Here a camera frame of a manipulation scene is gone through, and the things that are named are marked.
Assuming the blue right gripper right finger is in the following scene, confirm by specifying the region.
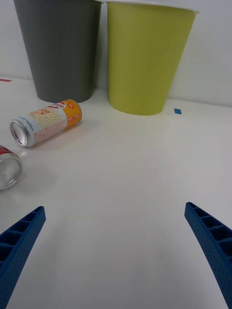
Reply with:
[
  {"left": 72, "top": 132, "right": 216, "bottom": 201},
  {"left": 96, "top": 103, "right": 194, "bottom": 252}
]
[{"left": 184, "top": 201, "right": 232, "bottom": 309}]

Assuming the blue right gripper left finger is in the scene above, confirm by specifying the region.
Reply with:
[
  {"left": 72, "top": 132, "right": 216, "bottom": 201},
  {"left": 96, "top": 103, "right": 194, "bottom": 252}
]
[{"left": 0, "top": 206, "right": 46, "bottom": 309}]

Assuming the red drink can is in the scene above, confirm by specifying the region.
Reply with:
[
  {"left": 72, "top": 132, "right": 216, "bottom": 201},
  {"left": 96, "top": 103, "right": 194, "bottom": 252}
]
[{"left": 0, "top": 144, "right": 23, "bottom": 191}]

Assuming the orange and white drink can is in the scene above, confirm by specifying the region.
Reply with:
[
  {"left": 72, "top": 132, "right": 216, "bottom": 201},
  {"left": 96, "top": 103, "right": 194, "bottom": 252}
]
[{"left": 9, "top": 99, "right": 83, "bottom": 148}]

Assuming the yellow-green plastic waste bin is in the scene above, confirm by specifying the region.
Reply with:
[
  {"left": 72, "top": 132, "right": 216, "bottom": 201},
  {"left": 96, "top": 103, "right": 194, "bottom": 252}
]
[{"left": 104, "top": 0, "right": 201, "bottom": 116}]

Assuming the grey plastic waste bin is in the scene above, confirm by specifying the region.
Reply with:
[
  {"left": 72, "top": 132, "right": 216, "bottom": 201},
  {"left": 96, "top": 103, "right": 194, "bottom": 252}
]
[{"left": 13, "top": 0, "right": 104, "bottom": 104}]

